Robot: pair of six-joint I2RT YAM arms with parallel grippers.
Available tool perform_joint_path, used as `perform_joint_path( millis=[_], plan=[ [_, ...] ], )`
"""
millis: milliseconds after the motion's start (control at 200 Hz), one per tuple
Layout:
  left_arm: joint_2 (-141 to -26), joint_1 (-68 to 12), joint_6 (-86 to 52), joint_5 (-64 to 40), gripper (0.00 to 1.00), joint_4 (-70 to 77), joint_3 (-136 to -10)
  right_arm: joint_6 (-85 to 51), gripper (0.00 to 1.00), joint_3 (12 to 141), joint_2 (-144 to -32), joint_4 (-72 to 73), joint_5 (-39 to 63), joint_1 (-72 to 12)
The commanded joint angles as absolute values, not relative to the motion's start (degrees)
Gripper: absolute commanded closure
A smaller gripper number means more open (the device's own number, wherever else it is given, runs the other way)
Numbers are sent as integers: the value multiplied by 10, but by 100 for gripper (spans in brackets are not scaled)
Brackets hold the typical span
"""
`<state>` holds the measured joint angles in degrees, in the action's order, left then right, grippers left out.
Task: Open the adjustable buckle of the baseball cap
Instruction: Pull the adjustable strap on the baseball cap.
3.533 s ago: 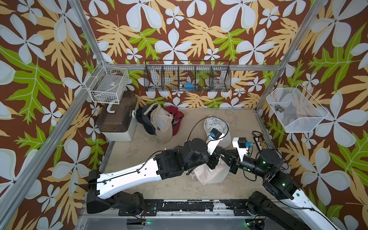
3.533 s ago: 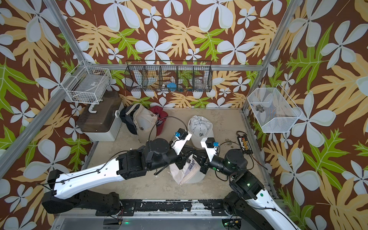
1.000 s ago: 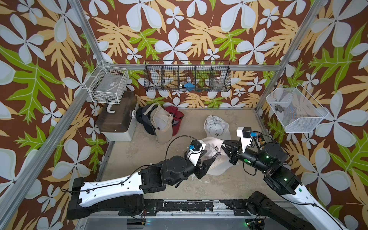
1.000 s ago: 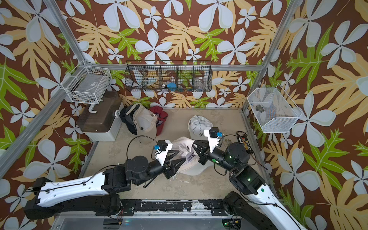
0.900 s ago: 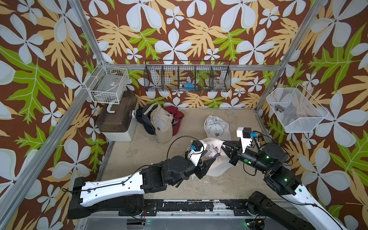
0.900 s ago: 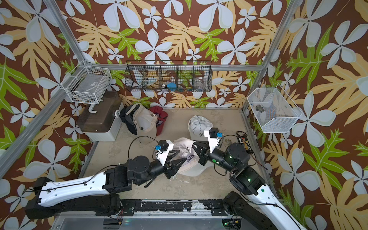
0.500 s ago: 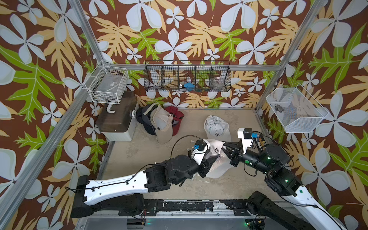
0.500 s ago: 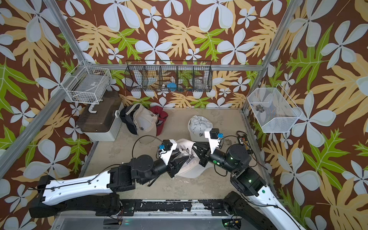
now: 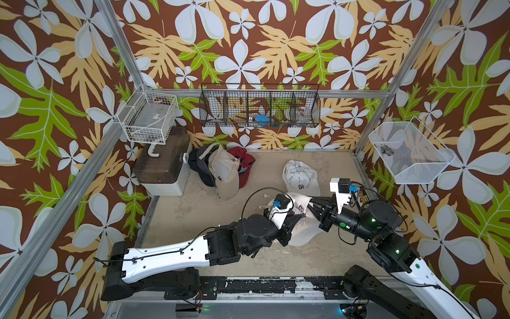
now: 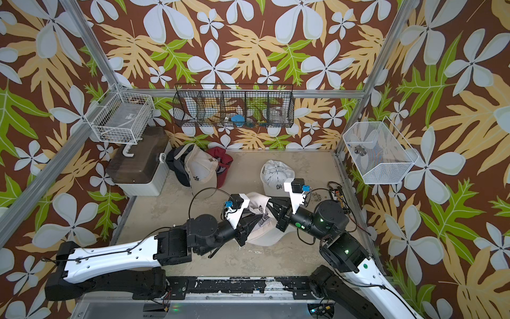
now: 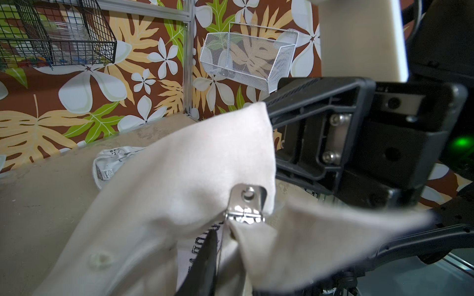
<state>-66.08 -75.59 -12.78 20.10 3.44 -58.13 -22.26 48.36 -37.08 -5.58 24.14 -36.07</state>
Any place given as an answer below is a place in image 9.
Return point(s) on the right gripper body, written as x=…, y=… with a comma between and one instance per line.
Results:
x=327, y=225

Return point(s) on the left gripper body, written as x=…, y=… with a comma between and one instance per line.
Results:
x=280, y=230

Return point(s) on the red baseball cap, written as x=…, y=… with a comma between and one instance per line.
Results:
x=246, y=162

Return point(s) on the beige baseball cap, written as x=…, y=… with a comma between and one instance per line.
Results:
x=224, y=168

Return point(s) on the dark grey baseball cap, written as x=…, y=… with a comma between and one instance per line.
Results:
x=209, y=180

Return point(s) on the white New York baseball cap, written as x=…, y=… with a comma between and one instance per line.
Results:
x=301, y=179

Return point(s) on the black baseball cap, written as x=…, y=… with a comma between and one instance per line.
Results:
x=195, y=159

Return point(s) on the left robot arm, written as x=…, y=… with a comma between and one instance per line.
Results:
x=174, y=268

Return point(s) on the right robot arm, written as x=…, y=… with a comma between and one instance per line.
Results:
x=376, y=222

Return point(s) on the black parallel charging board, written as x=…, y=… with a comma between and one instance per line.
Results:
x=360, y=196

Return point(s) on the white box with brown lid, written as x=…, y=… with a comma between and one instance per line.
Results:
x=167, y=174

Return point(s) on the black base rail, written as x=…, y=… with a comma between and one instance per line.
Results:
x=277, y=287

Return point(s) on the black wire wall basket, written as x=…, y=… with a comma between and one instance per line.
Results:
x=259, y=106

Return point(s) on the white wire wall basket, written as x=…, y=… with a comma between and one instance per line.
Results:
x=148, y=116

